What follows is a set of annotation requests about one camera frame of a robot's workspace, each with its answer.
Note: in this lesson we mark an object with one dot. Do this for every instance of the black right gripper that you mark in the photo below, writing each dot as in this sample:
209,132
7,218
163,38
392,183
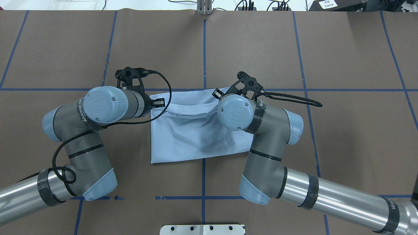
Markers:
216,94

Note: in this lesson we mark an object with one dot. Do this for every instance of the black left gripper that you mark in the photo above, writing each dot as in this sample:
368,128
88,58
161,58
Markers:
147,103

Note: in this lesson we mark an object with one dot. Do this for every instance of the light blue t-shirt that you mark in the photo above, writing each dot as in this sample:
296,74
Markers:
189,129

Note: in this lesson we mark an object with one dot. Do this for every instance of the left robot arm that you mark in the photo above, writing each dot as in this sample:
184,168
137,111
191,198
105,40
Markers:
89,173

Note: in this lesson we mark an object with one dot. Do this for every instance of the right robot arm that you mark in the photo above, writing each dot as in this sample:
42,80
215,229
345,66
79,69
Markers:
362,139

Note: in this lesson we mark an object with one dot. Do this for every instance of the black box with white label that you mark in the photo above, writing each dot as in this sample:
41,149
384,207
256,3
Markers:
338,5

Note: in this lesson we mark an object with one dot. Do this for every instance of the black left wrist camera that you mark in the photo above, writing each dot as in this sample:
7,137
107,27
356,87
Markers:
131,78

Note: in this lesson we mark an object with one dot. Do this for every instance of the grey aluminium frame post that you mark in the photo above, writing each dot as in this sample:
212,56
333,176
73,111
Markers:
204,7

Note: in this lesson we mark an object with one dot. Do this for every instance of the white metal base plate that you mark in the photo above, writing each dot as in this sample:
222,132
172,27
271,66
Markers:
214,229

